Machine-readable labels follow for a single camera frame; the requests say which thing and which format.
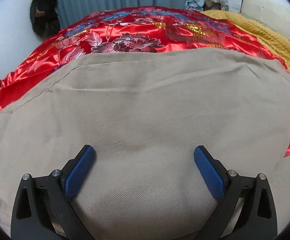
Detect beige pants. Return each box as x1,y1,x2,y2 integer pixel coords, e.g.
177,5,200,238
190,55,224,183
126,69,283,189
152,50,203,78
0,48,290,239

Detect yellow dotted blanket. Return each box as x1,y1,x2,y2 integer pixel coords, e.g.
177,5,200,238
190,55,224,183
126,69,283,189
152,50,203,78
203,10,290,73

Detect black hanging coat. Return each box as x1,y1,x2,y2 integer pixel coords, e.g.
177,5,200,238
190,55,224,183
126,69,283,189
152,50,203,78
30,0,60,40

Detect cream padded headboard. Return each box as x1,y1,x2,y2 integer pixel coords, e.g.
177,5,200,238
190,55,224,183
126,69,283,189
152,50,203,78
240,0,290,42

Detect red floral satin quilt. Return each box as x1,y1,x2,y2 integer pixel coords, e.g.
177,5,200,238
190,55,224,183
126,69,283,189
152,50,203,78
0,7,290,155

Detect striped clothes pile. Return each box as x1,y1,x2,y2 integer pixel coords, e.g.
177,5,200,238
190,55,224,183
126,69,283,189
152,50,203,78
185,0,229,11

